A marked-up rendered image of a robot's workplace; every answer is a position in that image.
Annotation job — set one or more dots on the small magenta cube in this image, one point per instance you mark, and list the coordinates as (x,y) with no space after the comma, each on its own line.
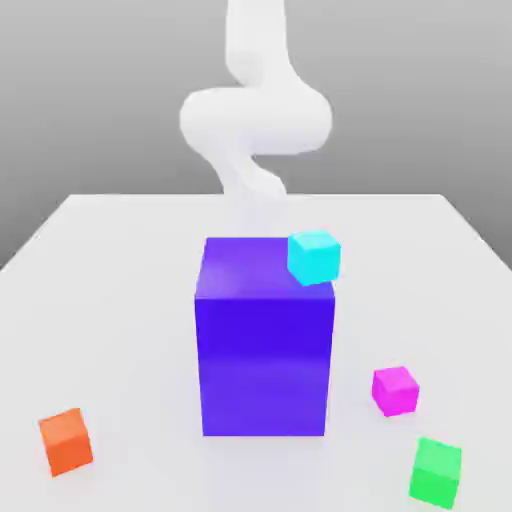
(395,392)

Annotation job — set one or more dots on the small orange cube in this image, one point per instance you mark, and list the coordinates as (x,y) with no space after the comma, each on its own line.
(66,442)

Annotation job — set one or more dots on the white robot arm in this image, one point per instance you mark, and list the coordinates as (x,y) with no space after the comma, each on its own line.
(256,116)

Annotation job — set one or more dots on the small cyan cube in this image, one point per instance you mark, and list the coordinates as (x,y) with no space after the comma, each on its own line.
(314,258)

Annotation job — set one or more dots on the large purple box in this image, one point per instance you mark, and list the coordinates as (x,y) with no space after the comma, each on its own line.
(262,360)

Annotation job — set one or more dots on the small green cube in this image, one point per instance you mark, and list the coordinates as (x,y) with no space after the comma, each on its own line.
(435,474)

